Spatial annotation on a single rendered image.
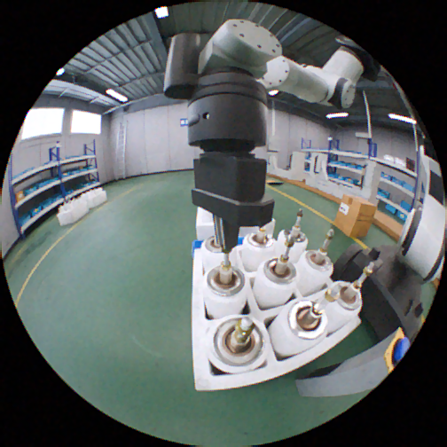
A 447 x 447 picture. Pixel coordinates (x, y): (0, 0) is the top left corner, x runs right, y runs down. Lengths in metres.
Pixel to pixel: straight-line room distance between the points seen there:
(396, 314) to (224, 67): 0.69
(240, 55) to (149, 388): 0.65
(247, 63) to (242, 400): 0.61
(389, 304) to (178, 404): 0.68
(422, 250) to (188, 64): 0.51
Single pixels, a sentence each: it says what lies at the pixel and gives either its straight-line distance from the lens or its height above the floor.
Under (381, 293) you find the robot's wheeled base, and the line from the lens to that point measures 0.60.
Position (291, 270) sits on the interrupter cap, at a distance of 0.30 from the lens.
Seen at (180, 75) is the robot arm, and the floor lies 0.55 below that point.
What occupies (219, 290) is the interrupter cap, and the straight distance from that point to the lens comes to 0.24.
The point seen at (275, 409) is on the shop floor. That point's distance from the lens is 0.50.
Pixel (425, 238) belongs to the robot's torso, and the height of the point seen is 0.42.
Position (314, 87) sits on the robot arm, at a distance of 0.30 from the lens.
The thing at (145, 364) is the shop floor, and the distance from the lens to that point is 0.51.
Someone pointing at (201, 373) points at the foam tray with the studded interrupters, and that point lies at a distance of 0.28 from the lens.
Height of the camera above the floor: 0.46
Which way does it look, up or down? 28 degrees down
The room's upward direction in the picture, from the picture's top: straight up
